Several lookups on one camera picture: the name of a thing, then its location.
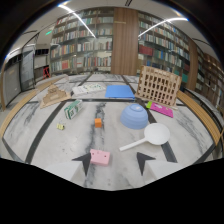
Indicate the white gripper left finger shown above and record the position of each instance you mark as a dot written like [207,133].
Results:
[68,169]

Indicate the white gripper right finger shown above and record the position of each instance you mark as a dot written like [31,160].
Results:
[156,168]

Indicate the small orange cube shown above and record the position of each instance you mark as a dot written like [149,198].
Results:
[98,122]

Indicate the pink block with holes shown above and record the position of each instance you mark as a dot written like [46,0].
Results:
[100,157]

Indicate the white plastic ladle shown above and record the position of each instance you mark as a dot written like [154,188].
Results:
[154,134]

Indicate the small yellow toy block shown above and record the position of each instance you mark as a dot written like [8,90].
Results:
[60,126]

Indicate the blue upturned bowl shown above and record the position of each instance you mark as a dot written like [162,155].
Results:
[134,116]

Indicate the magenta booklet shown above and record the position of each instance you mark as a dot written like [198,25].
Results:
[162,109]

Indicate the green and white box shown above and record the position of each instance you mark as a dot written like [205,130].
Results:
[72,109]

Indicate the small green card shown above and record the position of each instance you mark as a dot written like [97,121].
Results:
[148,105]

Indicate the wooden lattice building model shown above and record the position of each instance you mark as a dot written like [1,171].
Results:
[158,86]

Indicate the blue flat board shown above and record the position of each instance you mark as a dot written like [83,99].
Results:
[120,91]

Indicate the red step stool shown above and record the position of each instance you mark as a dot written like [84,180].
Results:
[46,72]

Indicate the wooden pillar panel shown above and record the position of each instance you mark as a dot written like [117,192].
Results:
[124,41]

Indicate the wooden bookshelf wall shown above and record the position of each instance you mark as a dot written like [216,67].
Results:
[116,41]

